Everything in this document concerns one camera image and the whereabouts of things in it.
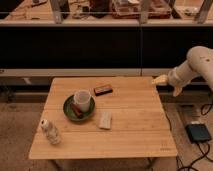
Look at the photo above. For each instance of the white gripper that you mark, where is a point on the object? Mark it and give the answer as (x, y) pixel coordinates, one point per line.
(177, 77)

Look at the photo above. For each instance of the brown blackboard eraser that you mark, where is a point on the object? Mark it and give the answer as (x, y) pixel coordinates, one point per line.
(103, 90)

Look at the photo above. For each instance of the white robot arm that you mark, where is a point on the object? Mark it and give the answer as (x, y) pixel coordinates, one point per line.
(198, 63)

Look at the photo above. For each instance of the white ceramic cup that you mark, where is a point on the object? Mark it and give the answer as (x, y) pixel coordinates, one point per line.
(82, 100)

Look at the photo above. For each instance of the wooden folding table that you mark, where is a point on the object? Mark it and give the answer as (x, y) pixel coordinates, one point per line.
(139, 127)

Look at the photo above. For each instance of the black foot pedal box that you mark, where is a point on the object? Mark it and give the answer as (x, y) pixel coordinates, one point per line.
(198, 133)

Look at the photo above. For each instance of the brown stick on plate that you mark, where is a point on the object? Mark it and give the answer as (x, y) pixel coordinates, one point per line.
(77, 112)

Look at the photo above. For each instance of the green plate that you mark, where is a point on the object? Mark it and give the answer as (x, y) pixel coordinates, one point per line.
(70, 114)

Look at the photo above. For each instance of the white plastic bottle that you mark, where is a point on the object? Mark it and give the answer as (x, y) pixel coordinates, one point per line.
(50, 131)

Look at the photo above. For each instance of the wooden workbench shelf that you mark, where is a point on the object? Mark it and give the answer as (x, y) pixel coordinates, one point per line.
(106, 13)

